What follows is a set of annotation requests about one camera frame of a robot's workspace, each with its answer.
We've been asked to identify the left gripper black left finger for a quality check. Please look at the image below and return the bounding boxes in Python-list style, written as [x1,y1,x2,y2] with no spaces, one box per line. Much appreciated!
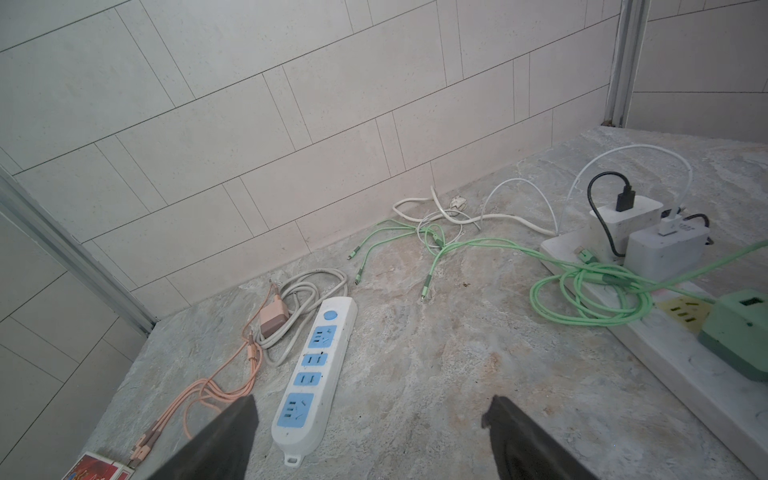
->
[150,396,259,480]

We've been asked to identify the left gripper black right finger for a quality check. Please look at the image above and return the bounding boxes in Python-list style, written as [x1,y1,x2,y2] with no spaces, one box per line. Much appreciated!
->
[481,395,597,479]

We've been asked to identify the pink charger with cable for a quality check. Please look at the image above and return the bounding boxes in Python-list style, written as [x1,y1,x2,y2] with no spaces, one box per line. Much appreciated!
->
[128,283,290,468]

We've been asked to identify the small blue socket power strip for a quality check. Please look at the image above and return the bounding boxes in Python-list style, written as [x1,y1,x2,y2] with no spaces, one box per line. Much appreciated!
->
[271,296,358,468]

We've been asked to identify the long colourful socket power strip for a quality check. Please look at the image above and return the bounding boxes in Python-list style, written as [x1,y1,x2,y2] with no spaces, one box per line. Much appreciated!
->
[540,232,767,479]

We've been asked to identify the small white charger cube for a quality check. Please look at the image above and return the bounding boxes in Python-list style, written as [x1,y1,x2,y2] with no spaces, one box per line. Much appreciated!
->
[479,143,712,283]

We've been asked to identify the white charger with black cable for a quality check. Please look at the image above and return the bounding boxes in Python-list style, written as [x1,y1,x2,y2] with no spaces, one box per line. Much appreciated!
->
[584,171,663,264]

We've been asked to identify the red card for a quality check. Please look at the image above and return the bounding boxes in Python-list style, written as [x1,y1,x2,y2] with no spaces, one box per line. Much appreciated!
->
[63,452,134,480]

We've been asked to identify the green cable bundle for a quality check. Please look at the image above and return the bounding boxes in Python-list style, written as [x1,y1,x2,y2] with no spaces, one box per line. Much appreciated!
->
[346,217,768,328]

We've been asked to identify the grey small strip cord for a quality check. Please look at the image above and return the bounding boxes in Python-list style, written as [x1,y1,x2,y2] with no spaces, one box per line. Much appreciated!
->
[254,268,349,368]

